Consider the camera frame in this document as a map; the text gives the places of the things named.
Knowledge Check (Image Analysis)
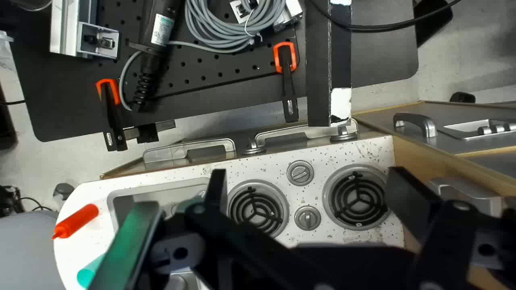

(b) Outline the thick black cable plug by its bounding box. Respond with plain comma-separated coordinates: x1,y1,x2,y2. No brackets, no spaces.
128,0,186,113

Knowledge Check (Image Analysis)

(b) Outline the orange handled black clamp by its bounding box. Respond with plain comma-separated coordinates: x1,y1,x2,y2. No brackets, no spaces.
271,41,302,125
96,78,131,154

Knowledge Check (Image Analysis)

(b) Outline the gray round stove knob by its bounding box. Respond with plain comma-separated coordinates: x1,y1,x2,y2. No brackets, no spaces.
294,205,323,233
288,160,317,187

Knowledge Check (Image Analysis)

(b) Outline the wooden cabinet panel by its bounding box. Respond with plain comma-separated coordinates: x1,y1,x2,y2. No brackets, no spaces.
354,100,516,218

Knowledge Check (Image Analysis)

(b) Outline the translucent green flat bar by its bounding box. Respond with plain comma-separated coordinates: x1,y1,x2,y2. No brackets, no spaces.
76,200,163,290

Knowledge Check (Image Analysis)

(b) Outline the coiled gray cable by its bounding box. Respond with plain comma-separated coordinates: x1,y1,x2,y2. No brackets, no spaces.
183,0,304,55

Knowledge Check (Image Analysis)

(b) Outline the small orange bottle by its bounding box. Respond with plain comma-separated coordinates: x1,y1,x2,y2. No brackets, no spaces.
52,202,102,241

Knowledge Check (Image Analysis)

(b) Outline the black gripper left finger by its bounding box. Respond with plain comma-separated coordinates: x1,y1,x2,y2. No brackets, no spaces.
136,168,325,290

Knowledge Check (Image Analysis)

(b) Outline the gray kitchen front handle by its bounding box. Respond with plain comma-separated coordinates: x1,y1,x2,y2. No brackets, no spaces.
254,128,333,155
142,137,239,166

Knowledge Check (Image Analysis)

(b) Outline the black coil toy burner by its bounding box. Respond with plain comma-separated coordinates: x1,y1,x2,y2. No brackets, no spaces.
228,181,291,239
323,165,391,233

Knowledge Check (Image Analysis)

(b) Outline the large gray office chair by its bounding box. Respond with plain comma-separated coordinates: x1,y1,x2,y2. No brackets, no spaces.
0,183,78,290

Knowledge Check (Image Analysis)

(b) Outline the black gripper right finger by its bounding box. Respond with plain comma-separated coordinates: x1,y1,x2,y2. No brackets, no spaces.
386,166,516,290

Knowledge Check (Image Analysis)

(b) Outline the black upright post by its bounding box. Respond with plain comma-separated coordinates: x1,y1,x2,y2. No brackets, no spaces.
305,0,355,129

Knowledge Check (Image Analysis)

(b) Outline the gray toy kitchen sink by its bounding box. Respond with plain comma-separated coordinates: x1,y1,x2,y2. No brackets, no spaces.
107,183,217,290

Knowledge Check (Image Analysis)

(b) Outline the thin black cable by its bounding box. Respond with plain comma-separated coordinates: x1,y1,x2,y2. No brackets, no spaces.
305,0,465,36

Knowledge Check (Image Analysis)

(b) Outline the silver aluminium mounted device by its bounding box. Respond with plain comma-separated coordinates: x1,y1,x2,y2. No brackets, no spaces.
49,0,121,60

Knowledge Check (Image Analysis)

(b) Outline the black perforated mounting board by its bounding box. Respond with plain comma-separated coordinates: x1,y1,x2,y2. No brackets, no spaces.
10,0,421,142

